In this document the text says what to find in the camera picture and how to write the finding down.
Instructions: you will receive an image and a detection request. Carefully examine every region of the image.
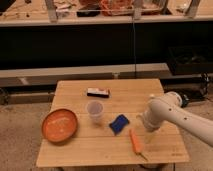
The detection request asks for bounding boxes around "orange pepper with green stem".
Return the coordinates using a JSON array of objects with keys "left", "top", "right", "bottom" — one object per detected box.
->
[{"left": 129, "top": 129, "right": 147, "bottom": 160}]

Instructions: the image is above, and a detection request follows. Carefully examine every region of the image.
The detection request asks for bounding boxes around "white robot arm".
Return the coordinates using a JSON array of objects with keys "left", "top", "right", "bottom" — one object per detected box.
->
[{"left": 141, "top": 92, "right": 213, "bottom": 147}]

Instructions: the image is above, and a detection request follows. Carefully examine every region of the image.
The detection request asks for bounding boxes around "blue sponge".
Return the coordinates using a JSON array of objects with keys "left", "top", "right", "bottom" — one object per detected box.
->
[{"left": 109, "top": 114, "right": 129, "bottom": 135}]

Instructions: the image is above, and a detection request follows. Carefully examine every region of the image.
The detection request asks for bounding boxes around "wooden table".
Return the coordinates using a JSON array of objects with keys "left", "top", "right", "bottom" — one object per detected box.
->
[{"left": 36, "top": 79, "right": 189, "bottom": 167}]

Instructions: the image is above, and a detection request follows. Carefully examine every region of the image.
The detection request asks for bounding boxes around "white bottle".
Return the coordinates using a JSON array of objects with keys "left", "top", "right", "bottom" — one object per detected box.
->
[{"left": 149, "top": 94, "right": 156, "bottom": 100}]

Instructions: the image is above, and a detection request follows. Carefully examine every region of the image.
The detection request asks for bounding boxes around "clear plastic cup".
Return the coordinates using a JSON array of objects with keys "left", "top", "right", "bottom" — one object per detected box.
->
[{"left": 86, "top": 101, "right": 104, "bottom": 124}]

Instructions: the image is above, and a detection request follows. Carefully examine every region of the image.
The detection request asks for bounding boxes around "black and red box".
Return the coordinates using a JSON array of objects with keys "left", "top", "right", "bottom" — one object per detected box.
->
[{"left": 87, "top": 88, "right": 110, "bottom": 98}]

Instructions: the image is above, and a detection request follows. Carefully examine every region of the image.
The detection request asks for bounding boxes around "black bin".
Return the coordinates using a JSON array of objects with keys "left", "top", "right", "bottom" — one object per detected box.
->
[{"left": 167, "top": 45, "right": 213, "bottom": 75}]

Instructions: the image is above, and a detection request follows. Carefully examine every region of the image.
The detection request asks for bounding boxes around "orange bowl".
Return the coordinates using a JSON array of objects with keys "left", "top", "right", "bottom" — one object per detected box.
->
[{"left": 41, "top": 109, "right": 78, "bottom": 143}]

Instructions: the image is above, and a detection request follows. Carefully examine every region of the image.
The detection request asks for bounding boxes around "blue cable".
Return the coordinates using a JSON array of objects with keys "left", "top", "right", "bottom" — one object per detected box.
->
[{"left": 131, "top": 18, "right": 138, "bottom": 80}]

